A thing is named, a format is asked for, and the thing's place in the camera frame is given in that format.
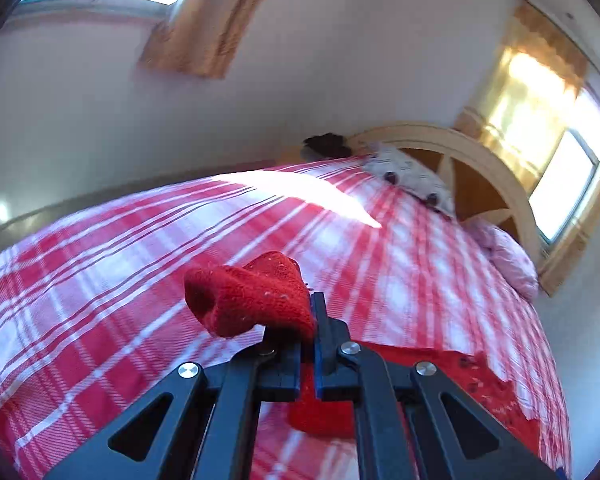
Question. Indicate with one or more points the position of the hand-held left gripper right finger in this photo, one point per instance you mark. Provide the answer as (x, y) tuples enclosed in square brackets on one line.
[(325, 355)]

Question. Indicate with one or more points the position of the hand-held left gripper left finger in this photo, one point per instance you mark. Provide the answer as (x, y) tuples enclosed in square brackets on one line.
[(282, 365)]

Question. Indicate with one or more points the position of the red knitted sweater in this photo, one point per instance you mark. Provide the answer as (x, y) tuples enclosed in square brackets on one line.
[(250, 300)]

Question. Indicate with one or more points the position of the red plaid bed sheet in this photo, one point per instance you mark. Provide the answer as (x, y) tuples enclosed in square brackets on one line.
[(130, 270)]

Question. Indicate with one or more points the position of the white printed pillow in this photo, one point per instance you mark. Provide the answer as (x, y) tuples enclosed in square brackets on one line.
[(410, 170)]

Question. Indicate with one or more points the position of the pink pillow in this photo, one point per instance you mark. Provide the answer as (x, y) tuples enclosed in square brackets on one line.
[(510, 255)]

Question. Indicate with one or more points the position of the dark cloth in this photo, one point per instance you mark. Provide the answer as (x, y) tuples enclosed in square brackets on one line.
[(327, 144)]

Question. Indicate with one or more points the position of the arched wooden headboard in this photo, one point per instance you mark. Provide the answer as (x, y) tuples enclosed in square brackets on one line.
[(472, 180)]

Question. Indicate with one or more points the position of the yellow patterned curtain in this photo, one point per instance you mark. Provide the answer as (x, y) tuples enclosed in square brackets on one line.
[(205, 25), (525, 90)]

